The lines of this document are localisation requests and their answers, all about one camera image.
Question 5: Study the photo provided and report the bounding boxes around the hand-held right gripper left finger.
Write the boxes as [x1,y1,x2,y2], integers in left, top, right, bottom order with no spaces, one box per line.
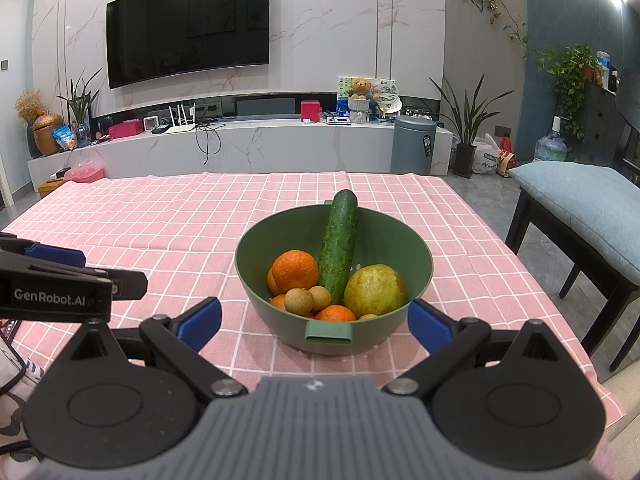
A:
[70,296,249,403]

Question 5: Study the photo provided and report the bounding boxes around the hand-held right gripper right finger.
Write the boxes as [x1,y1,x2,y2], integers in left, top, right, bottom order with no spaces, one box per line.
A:
[382,298,566,401]

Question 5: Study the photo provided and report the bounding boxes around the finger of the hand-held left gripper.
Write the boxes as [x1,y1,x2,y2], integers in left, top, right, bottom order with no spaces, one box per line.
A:
[0,253,148,302]
[0,232,87,268]

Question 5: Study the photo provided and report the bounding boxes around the green plastic bowl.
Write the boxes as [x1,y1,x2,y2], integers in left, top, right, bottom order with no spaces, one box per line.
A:
[235,201,434,356]

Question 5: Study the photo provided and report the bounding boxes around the yellow-green pear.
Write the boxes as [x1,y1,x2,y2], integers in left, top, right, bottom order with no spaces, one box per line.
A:
[343,264,407,318]

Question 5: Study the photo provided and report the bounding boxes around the pink checked tablecloth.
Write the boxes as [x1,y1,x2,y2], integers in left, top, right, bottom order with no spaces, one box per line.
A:
[0,172,608,411]

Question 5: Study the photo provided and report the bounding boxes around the pink plastic container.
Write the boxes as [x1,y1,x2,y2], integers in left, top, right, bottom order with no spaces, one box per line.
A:
[65,158,106,182]

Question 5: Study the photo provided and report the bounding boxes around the person's printed clothing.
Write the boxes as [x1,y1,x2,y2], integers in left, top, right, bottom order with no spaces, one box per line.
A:
[0,317,46,466]

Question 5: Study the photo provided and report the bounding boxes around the blue snack bag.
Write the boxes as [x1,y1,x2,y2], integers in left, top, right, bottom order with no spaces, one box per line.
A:
[52,125,79,152]

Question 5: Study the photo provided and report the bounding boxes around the green cucumber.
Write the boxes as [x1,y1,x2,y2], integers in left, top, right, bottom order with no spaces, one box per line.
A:
[318,189,360,306]

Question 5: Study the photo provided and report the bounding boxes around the gold round vase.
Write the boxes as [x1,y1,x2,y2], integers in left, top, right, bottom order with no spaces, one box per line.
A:
[31,112,65,157]

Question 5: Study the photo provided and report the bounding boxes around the pink tissue box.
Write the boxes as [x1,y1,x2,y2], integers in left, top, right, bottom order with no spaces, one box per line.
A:
[108,119,144,141]

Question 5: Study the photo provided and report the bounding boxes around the small leafy potted plant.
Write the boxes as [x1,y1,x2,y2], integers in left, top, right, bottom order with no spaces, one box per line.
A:
[56,67,103,147]

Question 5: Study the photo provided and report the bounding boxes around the dried flower bunch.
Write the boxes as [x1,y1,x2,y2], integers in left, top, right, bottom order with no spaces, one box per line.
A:
[14,89,48,123]

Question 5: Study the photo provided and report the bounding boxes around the white wifi router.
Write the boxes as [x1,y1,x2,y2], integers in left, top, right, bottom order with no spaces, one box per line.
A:
[165,102,198,134]

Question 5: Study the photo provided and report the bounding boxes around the black wooden bench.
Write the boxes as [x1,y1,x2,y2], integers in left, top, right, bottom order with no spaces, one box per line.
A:
[505,185,640,373]

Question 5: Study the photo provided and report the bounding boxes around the tall-leaved potted plant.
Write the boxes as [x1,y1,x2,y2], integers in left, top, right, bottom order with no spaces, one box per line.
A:
[429,72,516,179]

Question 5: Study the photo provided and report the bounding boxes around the white plastic bag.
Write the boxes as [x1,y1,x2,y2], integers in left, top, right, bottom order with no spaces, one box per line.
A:
[471,133,503,175]

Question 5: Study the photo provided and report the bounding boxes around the grey trash can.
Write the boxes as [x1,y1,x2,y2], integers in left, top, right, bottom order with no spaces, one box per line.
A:
[390,115,437,176]

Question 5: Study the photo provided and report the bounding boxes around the red and yellow bag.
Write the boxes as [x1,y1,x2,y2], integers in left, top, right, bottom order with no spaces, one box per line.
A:
[496,137,518,177]

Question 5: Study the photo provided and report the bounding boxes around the white marble tv console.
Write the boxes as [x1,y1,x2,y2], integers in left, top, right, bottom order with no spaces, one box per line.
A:
[27,120,453,186]

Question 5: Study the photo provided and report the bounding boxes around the light blue bench cushion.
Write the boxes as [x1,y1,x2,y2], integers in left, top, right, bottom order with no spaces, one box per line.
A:
[507,161,640,286]

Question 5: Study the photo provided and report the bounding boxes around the blue water jug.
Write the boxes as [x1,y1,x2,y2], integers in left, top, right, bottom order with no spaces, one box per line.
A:
[534,116,568,162]

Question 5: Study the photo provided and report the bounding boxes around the black glass panel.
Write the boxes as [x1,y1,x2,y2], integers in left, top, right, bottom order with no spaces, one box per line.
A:
[235,94,296,117]

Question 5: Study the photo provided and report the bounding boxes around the painted round fan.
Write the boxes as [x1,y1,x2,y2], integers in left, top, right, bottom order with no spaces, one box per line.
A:
[372,79,401,111]

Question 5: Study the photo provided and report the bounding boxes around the brown teddy bear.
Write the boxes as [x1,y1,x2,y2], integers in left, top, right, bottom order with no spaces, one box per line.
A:
[346,77,373,101]

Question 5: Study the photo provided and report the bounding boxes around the black flat television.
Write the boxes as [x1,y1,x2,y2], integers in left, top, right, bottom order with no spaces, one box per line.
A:
[106,0,271,90]

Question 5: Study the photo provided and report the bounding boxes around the dark drawer cabinet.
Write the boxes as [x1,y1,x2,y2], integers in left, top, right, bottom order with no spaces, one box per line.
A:
[580,80,640,171]

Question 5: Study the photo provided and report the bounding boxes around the green pothos plant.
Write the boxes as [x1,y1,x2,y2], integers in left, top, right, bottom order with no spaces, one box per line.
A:
[537,44,603,141]

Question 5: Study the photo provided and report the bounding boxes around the bottles on cabinet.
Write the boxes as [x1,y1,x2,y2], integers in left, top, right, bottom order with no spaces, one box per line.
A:
[595,51,621,92]

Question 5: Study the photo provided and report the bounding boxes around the hanging vine plant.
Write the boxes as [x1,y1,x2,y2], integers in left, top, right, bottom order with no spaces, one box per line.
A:
[456,0,530,58]

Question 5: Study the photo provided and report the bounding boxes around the black cable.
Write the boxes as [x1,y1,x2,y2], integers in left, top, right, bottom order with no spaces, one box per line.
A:
[195,122,223,166]

